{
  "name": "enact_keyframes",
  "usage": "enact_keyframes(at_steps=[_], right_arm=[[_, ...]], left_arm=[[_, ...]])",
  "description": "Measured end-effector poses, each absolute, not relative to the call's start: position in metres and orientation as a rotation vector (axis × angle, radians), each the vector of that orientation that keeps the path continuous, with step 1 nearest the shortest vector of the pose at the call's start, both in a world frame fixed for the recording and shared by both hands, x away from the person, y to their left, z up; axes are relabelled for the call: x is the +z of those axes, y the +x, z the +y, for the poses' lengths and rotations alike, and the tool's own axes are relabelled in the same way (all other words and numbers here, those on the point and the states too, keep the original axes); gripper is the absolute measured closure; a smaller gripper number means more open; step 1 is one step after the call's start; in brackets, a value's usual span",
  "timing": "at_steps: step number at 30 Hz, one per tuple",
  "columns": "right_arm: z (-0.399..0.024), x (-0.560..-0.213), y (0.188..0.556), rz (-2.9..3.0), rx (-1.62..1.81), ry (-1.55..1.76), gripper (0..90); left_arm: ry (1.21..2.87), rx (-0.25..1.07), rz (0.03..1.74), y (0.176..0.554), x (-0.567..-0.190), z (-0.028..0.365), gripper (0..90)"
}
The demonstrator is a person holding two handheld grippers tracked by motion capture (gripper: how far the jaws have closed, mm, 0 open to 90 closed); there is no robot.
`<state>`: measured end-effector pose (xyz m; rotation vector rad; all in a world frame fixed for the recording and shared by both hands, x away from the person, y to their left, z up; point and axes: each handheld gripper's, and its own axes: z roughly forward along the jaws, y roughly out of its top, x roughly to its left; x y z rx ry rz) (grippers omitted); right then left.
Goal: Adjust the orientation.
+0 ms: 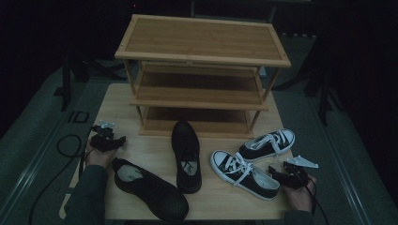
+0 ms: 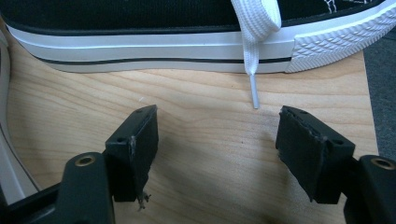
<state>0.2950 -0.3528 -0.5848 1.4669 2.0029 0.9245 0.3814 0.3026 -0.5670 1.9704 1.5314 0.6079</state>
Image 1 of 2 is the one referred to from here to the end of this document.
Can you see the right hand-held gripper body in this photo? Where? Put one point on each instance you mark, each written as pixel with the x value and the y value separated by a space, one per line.
pixel 297 175

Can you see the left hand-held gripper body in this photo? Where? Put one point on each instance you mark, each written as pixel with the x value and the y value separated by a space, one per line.
pixel 101 134

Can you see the black white canvas sneaker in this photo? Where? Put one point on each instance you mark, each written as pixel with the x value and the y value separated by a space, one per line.
pixel 259 153
pixel 264 185

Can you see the black leather shoe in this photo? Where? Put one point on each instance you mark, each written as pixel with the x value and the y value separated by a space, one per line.
pixel 156 193
pixel 186 140

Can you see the wooden shoe rack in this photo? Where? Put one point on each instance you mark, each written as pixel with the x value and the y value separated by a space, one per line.
pixel 200 37

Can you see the person's left hand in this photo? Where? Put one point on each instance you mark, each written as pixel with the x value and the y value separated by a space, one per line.
pixel 97 159

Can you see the person's right hand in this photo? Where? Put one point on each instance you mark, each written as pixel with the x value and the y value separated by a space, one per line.
pixel 298 198

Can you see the black metal stand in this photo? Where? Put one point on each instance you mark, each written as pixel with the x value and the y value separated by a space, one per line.
pixel 324 103
pixel 65 87

